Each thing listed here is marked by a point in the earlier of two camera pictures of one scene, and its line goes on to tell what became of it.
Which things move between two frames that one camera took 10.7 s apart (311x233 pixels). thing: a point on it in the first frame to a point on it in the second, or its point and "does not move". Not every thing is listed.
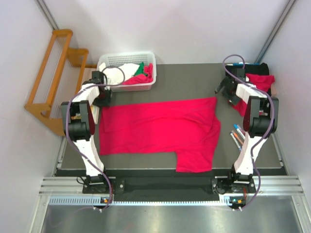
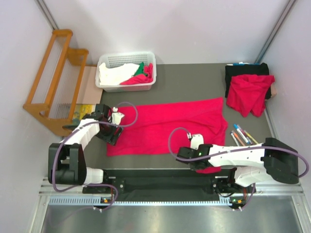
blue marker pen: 236,127 does not move
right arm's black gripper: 226,83 to 193,167
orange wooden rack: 59,80 does not move
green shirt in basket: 140,70 does not move
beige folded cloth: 273,91 does not move
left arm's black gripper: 101,100 to 112,137
